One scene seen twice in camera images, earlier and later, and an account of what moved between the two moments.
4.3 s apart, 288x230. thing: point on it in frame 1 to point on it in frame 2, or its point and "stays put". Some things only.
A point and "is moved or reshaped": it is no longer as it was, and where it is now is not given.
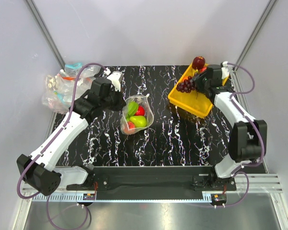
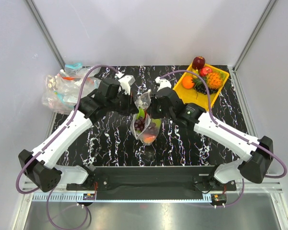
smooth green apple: x=139 y=121 to x=157 y=121
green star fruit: x=132 y=107 is moved or reshaped
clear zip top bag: x=138 y=115 is moved or reshaped
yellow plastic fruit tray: x=194 y=102 stays put
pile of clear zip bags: x=58 y=95 stays put
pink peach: x=130 y=128 to x=149 y=138
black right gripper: x=198 y=78 to x=151 y=110
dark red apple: x=198 y=62 stays put
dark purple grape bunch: x=187 y=86 to x=139 y=124
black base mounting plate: x=186 y=178 stays put
